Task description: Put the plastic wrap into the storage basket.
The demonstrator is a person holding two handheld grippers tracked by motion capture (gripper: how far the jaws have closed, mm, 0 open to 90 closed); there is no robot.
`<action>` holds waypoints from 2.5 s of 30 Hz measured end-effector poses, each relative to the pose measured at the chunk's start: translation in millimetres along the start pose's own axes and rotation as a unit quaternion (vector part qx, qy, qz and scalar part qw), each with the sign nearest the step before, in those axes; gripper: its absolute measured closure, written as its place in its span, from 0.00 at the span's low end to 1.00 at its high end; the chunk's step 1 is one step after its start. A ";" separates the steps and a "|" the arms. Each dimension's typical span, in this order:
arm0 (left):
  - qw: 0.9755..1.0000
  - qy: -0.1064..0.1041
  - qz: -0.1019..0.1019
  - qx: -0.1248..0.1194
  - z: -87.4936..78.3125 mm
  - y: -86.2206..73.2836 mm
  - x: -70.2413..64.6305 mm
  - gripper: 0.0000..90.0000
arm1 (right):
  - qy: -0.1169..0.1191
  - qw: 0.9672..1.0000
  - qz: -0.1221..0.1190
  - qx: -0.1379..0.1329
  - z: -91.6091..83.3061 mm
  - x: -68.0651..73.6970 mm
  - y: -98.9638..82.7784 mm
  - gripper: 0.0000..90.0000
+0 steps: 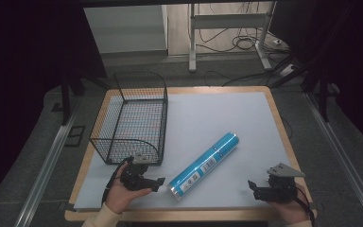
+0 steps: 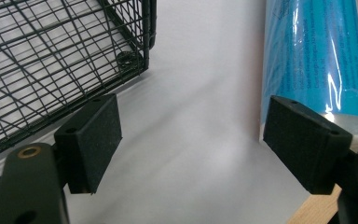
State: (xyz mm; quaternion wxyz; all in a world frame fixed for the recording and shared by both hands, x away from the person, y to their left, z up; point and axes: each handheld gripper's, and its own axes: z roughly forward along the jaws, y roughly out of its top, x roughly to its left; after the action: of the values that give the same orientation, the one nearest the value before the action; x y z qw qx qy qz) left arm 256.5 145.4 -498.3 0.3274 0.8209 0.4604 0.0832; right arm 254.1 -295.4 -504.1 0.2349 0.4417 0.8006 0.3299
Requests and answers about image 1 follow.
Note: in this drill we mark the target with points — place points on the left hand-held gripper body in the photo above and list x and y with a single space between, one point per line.
132 176

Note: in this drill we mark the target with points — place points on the white power strip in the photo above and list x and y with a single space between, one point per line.
287 70

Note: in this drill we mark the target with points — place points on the dark curtain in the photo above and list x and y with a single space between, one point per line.
356 63
22 63

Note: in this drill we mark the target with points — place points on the white metal desk frame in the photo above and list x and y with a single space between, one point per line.
230 21

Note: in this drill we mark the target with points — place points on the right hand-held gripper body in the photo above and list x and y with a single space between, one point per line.
280 189

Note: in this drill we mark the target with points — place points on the black metal stand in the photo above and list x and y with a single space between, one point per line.
65 101
323 94

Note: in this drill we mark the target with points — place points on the person's right hand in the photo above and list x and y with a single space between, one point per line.
291 211

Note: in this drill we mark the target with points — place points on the pale grey table mat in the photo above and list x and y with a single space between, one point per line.
217 113

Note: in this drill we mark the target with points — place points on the aluminium floor rail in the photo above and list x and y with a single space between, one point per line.
343 157
45 170

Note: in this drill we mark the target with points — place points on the white wall panel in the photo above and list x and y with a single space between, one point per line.
124 28

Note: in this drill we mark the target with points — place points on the blue cylindrical roll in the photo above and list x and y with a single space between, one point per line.
203 165

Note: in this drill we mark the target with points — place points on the black floor plate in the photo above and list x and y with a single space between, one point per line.
75 136

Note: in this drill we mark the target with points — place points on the person's left hand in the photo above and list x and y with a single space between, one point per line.
118 195

